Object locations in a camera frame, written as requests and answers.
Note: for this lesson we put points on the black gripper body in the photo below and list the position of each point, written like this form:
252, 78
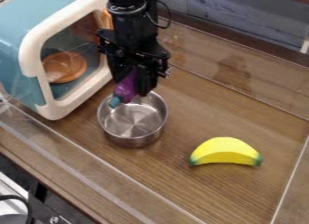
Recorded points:
150, 53

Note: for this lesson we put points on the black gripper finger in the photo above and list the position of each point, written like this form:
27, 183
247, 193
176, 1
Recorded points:
148, 79
120, 66

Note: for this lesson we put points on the purple toy eggplant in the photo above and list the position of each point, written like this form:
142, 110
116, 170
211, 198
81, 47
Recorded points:
125, 90

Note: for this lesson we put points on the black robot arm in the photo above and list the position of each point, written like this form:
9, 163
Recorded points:
130, 44

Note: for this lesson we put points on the orange plate inside microwave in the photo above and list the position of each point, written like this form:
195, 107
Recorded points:
64, 66

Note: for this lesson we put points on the blue toy microwave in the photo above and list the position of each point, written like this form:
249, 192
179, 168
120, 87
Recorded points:
37, 28

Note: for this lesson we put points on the yellow toy banana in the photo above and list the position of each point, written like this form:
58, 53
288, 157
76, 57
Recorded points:
225, 150

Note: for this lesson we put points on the black device bottom left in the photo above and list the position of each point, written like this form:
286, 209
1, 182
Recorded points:
43, 212

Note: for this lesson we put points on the silver pot with handle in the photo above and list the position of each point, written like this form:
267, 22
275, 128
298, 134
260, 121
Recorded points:
133, 125

